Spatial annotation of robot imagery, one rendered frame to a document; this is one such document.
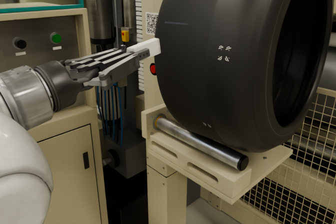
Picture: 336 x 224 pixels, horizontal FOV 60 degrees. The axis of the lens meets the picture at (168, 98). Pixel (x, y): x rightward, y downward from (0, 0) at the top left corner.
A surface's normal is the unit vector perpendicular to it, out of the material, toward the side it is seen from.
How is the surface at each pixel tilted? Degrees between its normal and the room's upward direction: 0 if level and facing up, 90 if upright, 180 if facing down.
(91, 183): 90
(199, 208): 0
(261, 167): 0
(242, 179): 90
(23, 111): 86
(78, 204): 90
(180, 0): 61
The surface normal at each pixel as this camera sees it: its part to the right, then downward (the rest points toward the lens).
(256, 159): 0.00, -0.93
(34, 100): 0.66, 0.12
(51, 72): 0.31, -0.55
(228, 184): -0.72, 0.26
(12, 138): 0.51, -0.85
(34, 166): 0.77, -0.63
